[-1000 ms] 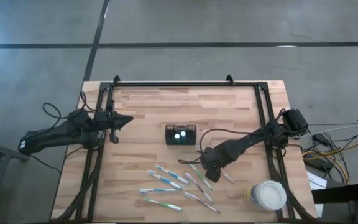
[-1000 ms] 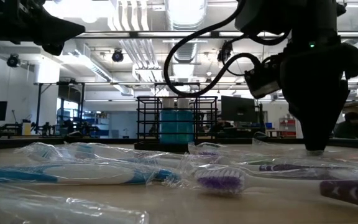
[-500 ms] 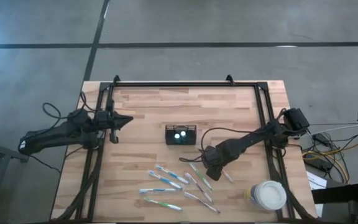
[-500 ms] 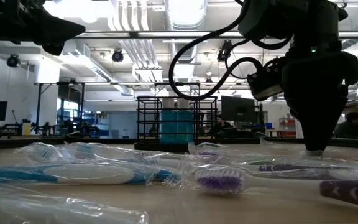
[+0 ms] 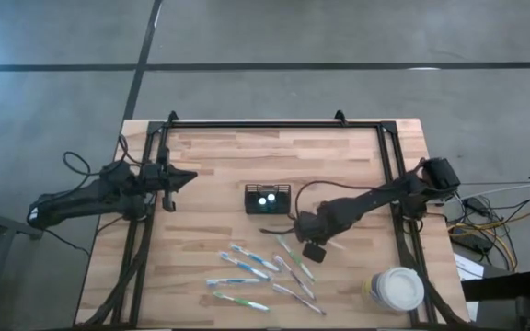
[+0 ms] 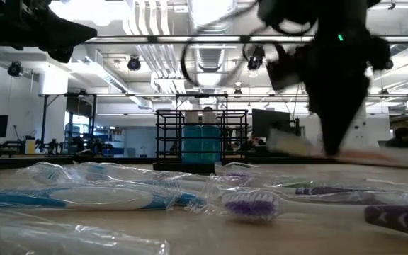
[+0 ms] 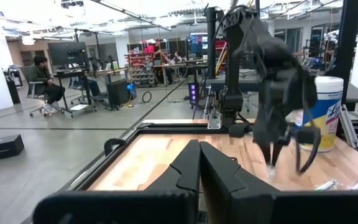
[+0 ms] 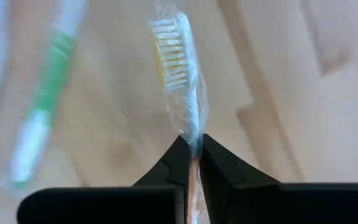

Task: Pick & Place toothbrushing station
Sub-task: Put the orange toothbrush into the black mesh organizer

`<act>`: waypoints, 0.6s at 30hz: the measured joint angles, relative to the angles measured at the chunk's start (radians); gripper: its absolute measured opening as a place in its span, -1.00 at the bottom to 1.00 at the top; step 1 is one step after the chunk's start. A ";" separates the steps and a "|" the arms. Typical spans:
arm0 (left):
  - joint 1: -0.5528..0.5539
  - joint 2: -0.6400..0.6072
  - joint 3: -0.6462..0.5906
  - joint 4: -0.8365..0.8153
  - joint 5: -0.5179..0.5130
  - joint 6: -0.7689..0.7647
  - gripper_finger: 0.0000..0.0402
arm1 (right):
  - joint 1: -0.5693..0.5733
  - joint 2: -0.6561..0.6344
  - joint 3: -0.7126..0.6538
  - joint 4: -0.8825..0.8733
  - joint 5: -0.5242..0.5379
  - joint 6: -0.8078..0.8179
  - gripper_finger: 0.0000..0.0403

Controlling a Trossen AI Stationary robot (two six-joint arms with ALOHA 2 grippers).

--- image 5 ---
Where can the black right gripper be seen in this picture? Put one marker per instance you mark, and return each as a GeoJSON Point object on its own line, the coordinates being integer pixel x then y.
{"type": "Point", "coordinates": [315, 225]}

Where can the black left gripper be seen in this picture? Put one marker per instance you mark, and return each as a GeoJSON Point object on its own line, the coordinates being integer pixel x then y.
{"type": "Point", "coordinates": [169, 202]}

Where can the green toothbrush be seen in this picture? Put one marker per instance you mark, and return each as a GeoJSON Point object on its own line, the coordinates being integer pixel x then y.
{"type": "Point", "coordinates": [297, 259]}
{"type": "Point", "coordinates": [244, 302]}

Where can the teal mouthwash bottle white cap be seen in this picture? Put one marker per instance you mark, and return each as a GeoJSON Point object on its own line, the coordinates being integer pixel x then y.
{"type": "Point", "coordinates": [262, 201]}
{"type": "Point", "coordinates": [271, 197]}

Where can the purple toothbrush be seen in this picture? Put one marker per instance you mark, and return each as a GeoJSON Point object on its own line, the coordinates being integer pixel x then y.
{"type": "Point", "coordinates": [299, 299]}
{"type": "Point", "coordinates": [295, 277]}

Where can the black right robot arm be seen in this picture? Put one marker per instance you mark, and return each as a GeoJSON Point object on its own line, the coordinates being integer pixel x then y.
{"type": "Point", "coordinates": [375, 197]}

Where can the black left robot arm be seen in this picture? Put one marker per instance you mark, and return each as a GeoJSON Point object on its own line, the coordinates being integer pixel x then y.
{"type": "Point", "coordinates": [85, 200]}

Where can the wipes canister white lid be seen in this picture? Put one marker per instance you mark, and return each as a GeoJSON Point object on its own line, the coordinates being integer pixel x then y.
{"type": "Point", "coordinates": [398, 288]}

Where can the white paper sheet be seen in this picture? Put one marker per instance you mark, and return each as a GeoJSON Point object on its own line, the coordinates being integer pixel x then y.
{"type": "Point", "coordinates": [467, 269]}

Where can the black power strip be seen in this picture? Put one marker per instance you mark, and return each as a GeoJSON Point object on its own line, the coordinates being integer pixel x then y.
{"type": "Point", "coordinates": [474, 241]}

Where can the grey metal stand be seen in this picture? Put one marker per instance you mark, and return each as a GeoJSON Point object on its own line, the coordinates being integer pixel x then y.
{"type": "Point", "coordinates": [3, 225]}

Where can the black flat bar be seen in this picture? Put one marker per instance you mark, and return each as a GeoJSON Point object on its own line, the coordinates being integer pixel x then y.
{"type": "Point", "coordinates": [499, 287]}

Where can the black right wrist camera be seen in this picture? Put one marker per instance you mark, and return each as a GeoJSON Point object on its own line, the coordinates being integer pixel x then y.
{"type": "Point", "coordinates": [314, 253]}

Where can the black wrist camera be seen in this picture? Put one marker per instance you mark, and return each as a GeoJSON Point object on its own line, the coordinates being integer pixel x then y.
{"type": "Point", "coordinates": [314, 253]}
{"type": "Point", "coordinates": [152, 177]}

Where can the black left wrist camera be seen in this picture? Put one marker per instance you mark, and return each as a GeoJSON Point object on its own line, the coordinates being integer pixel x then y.
{"type": "Point", "coordinates": [152, 177]}

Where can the black table frame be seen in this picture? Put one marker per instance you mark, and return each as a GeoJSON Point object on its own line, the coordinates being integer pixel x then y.
{"type": "Point", "coordinates": [269, 124]}

